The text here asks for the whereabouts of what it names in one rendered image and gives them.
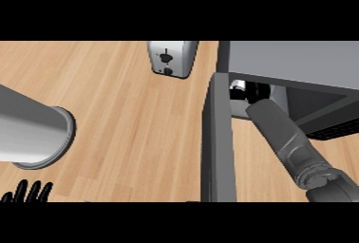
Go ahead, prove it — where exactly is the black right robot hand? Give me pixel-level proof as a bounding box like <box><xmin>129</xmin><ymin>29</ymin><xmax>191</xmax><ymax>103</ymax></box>
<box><xmin>231</xmin><ymin>81</ymin><xmax>274</xmax><ymax>105</ymax></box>

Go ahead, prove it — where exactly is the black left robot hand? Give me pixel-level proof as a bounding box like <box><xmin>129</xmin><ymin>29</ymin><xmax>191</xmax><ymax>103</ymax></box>
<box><xmin>0</xmin><ymin>178</ymin><xmax>55</xmax><ymax>203</ymax></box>

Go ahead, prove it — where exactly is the grey microwave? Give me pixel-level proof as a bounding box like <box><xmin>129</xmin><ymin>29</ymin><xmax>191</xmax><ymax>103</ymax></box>
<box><xmin>216</xmin><ymin>40</ymin><xmax>359</xmax><ymax>142</ymax></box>

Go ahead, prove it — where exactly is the dark grey microwave door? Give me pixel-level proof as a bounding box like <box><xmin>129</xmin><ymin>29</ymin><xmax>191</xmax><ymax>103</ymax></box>
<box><xmin>200</xmin><ymin>71</ymin><xmax>238</xmax><ymax>203</ymax></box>

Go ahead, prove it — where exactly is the large grey metal pot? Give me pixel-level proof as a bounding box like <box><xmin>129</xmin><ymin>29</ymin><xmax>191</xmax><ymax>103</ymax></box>
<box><xmin>0</xmin><ymin>84</ymin><xmax>77</xmax><ymax>171</ymax></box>

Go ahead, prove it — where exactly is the silver toaster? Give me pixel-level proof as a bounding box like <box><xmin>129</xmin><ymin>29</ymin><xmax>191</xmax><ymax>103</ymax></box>
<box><xmin>147</xmin><ymin>40</ymin><xmax>201</xmax><ymax>80</ymax></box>

